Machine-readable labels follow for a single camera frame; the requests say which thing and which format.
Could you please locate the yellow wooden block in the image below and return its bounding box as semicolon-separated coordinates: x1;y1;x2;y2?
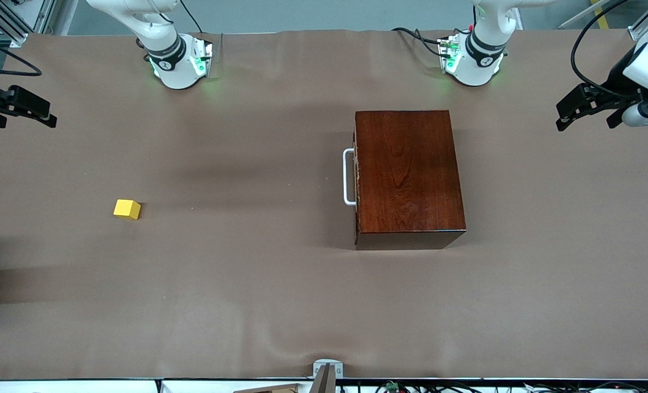
113;199;141;221

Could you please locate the wooden drawer with white handle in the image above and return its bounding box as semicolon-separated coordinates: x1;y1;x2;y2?
343;131;361;230

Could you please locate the black right base cable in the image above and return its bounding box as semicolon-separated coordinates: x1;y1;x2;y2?
179;0;204;33

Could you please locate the dark brown wooden cabinet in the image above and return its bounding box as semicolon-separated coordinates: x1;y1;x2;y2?
354;110;467;251

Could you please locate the black left base cable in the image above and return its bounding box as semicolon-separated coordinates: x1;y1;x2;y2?
392;27;444;58

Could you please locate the black base cable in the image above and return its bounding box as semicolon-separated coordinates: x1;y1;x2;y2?
179;0;204;33
392;27;444;58

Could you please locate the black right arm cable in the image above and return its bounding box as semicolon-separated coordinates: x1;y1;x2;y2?
0;32;43;77

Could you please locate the light wooden board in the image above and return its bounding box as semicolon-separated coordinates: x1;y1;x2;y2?
234;384;302;393

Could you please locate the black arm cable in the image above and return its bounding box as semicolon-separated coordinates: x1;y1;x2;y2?
0;32;43;77
570;0;638;99

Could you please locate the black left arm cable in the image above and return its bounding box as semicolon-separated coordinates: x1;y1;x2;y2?
570;0;638;99

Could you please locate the brown table cover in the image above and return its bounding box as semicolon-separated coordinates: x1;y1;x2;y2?
0;28;648;381

